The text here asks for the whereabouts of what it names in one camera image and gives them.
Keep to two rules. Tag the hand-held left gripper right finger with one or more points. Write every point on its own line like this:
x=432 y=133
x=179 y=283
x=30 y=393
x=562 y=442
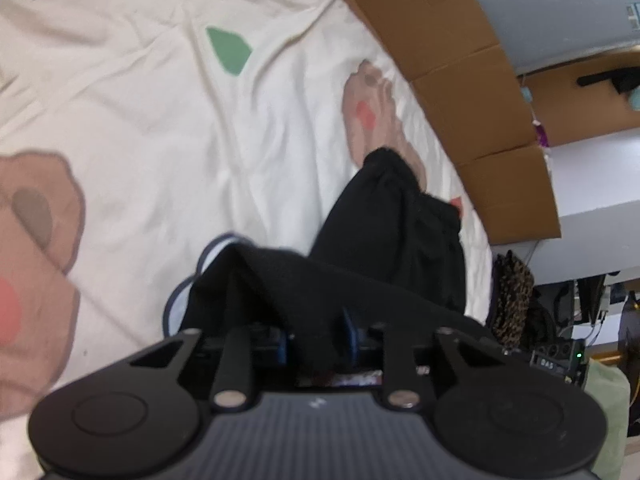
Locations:
x=350 y=340

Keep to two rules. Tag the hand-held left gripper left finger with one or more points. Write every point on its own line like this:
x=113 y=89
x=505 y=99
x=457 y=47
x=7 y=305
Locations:
x=284 y=347

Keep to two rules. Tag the black pants with floral sides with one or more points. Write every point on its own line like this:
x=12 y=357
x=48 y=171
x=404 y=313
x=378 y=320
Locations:
x=400 y=240

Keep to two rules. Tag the black folded garment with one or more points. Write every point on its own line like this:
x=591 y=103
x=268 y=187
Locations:
x=542 y=325

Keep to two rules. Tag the green cloth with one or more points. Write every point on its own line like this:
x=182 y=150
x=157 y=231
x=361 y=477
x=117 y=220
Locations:
x=607 y=410

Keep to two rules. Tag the leopard print garment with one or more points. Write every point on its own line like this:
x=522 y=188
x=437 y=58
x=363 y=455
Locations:
x=515 y=290

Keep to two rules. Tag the white purple detergent bag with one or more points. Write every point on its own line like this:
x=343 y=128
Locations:
x=541 y=135

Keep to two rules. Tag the brown cardboard box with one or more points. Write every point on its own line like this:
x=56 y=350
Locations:
x=575 y=110

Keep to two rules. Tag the bear print cream blanket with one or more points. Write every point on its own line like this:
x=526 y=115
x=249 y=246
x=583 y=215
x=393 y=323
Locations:
x=150 y=110

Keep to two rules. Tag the hanging black garment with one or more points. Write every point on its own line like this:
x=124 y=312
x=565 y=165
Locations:
x=600 y=80

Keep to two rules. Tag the brown cardboard sheet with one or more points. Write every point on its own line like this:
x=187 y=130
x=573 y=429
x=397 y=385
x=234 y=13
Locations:
x=450 y=35

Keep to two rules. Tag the grey cabinet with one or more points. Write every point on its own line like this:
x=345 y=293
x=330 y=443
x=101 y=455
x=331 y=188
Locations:
x=550 y=5

